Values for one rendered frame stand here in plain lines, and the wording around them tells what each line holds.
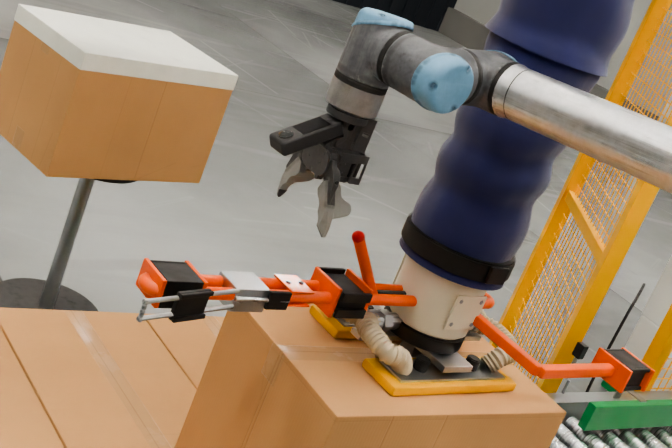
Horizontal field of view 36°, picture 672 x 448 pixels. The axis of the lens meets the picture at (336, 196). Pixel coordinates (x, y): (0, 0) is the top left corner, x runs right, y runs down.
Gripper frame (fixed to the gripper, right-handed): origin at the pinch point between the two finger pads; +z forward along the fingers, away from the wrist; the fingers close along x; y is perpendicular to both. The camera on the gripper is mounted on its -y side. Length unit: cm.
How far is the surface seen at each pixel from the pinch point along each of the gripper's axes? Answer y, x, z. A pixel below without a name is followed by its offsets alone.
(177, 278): -19.5, -2.1, 12.0
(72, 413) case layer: -6, 38, 67
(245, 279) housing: -4.8, 0.5, 12.8
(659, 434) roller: 185, 20, 68
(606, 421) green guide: 156, 21, 63
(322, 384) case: 12.0, -9.4, 27.2
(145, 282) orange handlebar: -24.0, -0.7, 13.9
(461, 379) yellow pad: 44, -12, 25
